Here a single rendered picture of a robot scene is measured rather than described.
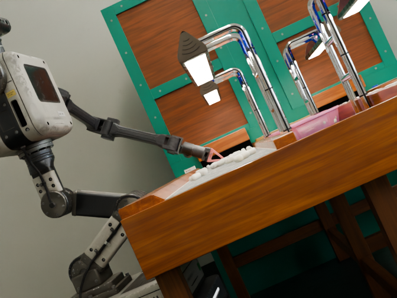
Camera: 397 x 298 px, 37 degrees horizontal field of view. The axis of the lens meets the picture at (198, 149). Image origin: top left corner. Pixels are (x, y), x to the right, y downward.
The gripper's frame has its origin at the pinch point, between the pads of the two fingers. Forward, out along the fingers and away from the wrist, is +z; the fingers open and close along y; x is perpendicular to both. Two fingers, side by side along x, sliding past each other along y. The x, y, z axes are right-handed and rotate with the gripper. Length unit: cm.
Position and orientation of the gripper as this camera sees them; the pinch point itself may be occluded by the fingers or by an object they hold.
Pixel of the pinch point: (222, 158)
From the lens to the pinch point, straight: 280.1
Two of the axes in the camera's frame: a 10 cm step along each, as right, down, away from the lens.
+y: 0.6, 0.0, 10.0
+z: 9.6, 2.9, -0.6
